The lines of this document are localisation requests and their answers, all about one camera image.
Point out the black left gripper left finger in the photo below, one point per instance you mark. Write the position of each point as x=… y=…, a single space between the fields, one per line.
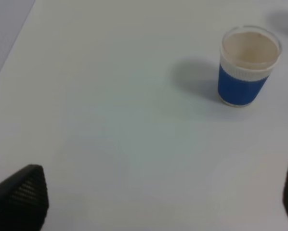
x=24 y=201

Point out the blue white paper cup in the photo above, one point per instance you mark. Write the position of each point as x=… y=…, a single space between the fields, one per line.
x=248 y=55

